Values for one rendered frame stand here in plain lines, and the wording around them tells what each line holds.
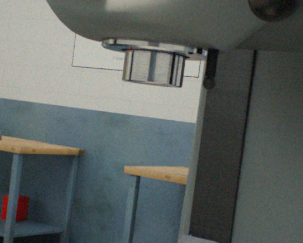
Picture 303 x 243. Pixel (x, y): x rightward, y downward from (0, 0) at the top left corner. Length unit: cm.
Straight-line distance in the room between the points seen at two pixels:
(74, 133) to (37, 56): 78
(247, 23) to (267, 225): 43
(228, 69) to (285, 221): 21
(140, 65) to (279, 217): 42
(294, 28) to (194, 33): 15
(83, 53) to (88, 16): 547
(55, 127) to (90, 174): 53
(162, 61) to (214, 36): 5
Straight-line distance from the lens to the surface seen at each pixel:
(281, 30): 65
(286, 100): 92
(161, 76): 55
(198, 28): 51
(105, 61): 583
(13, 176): 530
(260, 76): 94
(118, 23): 50
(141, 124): 558
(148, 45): 53
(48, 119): 614
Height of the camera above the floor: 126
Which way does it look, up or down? 3 degrees down
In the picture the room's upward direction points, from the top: 7 degrees clockwise
